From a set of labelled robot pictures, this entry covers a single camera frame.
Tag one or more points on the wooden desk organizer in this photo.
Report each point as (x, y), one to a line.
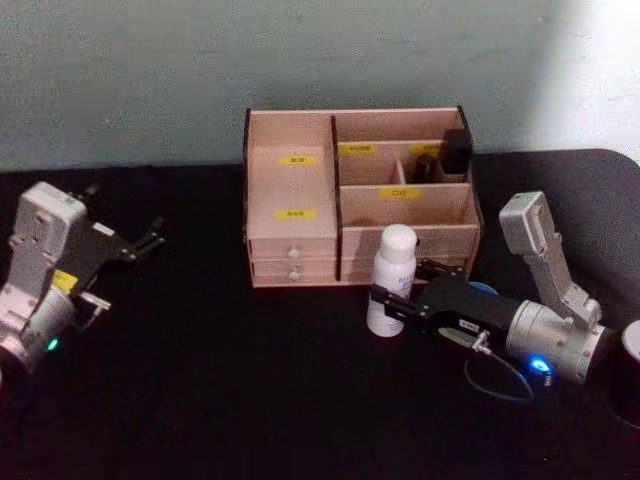
(292, 190)

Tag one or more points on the blue round lid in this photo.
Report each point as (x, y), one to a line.
(483, 288)

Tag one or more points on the white spray bottle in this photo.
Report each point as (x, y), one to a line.
(395, 250)

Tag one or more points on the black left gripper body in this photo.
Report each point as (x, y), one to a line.
(97, 250)

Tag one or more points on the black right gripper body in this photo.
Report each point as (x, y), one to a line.
(465, 305)

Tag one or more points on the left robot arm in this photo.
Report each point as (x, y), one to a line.
(45, 230)

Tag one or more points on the wide wooden drawer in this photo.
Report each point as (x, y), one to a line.
(360, 242)

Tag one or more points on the black table cloth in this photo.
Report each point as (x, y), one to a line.
(240, 380)

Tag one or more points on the narrow wooden drawer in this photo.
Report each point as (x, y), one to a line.
(280, 249)
(280, 272)

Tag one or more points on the small dark bottle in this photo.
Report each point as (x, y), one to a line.
(424, 167)

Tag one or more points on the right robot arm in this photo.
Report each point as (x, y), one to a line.
(550, 335)

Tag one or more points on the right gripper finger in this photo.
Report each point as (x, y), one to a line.
(440, 271)
(400, 306)

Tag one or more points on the black rectangular box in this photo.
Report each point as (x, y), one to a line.
(457, 150)

